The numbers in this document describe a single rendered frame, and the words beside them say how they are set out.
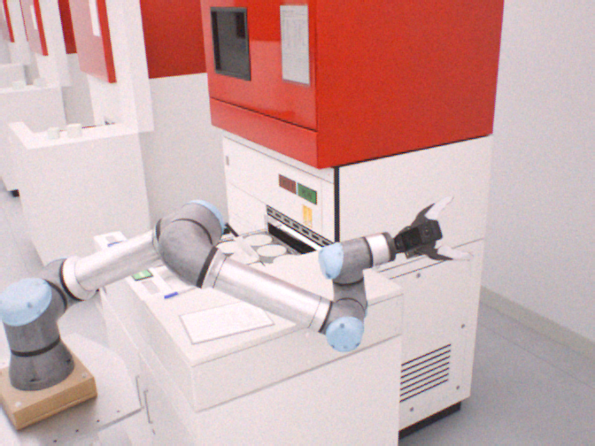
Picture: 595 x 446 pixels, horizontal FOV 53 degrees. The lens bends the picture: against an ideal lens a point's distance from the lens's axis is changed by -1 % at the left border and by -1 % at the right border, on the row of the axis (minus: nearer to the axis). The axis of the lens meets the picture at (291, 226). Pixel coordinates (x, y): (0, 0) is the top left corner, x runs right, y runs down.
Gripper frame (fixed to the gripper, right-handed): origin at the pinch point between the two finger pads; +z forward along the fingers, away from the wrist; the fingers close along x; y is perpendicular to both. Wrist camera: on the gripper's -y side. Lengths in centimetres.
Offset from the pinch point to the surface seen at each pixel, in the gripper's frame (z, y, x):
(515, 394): 64, 133, 63
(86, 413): -95, 23, 18
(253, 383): -56, 21, 22
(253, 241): -39, 79, -24
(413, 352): 11, 94, 30
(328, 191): -17, 45, -27
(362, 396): -26, 40, 34
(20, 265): -173, 303, -89
